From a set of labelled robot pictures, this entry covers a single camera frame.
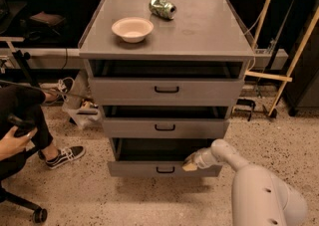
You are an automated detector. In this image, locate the crushed green soda can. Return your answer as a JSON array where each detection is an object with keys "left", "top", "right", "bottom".
[{"left": 149, "top": 0, "right": 176, "bottom": 20}]

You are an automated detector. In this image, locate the grey middle drawer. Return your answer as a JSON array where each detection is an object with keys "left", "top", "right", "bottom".
[{"left": 103, "top": 106, "right": 229, "bottom": 138}]

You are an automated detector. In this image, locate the black white sneaker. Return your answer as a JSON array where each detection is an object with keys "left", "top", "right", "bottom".
[
  {"left": 46, "top": 146, "right": 86, "bottom": 169},
  {"left": 54, "top": 77, "right": 74, "bottom": 100}
]

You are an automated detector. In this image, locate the grey top drawer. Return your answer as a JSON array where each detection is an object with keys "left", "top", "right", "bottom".
[{"left": 89, "top": 60, "right": 243, "bottom": 106}]

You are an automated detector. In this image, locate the person's hand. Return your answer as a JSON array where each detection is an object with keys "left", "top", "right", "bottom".
[{"left": 0, "top": 126, "right": 37, "bottom": 161}]

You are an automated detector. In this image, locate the black handheld controller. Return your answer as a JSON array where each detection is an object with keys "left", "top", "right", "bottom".
[{"left": 7, "top": 113, "right": 36, "bottom": 137}]

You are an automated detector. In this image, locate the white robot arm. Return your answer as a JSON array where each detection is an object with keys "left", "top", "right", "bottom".
[{"left": 182, "top": 139, "right": 308, "bottom": 226}]

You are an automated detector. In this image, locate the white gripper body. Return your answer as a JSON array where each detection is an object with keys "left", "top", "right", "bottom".
[{"left": 192, "top": 147, "right": 217, "bottom": 169}]

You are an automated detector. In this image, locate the seated person in black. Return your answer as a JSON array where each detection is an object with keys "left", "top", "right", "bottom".
[{"left": 0, "top": 86, "right": 59, "bottom": 178}]

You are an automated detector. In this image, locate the brown box on shelf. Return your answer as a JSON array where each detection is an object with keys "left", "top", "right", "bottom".
[{"left": 29, "top": 12, "right": 65, "bottom": 27}]

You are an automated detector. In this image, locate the grey drawer cabinet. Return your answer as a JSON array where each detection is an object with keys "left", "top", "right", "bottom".
[{"left": 78, "top": 0, "right": 256, "bottom": 158}]

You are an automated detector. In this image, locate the grey bottom drawer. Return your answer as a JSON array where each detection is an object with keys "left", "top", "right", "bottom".
[{"left": 108, "top": 138, "right": 221, "bottom": 177}]

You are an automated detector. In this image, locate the grey drawer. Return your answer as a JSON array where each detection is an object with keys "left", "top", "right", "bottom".
[
  {"left": 89, "top": 60, "right": 243, "bottom": 106},
  {"left": 108, "top": 138, "right": 221, "bottom": 177},
  {"left": 103, "top": 106, "right": 229, "bottom": 138}
]

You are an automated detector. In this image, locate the black office chair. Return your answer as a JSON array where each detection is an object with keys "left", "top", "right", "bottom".
[{"left": 0, "top": 147, "right": 48, "bottom": 225}]

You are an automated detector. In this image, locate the wooden A-frame stand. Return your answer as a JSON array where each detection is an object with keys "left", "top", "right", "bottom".
[{"left": 244, "top": 0, "right": 319, "bottom": 118}]

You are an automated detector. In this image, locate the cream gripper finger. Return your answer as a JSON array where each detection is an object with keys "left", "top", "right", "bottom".
[{"left": 182, "top": 154, "right": 197, "bottom": 171}]

